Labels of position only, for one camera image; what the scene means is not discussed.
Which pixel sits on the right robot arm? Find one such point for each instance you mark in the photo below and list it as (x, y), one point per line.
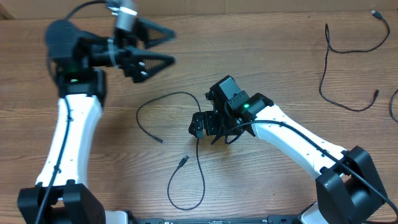
(348, 186)

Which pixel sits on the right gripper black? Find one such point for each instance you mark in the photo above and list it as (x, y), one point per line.
(209, 119)

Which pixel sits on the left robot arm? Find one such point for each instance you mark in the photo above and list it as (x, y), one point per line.
(76, 60)

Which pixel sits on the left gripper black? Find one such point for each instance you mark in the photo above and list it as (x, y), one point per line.
(130, 59)

